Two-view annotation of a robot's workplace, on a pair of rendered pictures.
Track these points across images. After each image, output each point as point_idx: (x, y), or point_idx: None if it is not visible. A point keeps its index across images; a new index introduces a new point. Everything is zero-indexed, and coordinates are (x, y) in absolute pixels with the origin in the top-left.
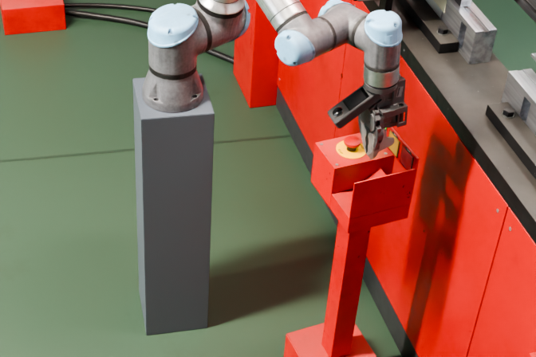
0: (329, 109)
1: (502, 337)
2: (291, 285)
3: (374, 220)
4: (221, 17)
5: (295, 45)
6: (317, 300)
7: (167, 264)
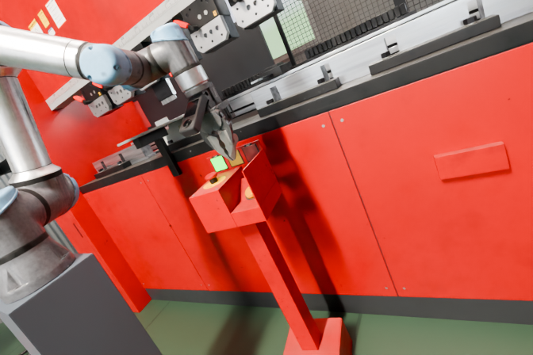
0: (178, 253)
1: (395, 190)
2: (243, 353)
3: (271, 200)
4: (43, 180)
5: (102, 46)
6: (263, 341)
7: None
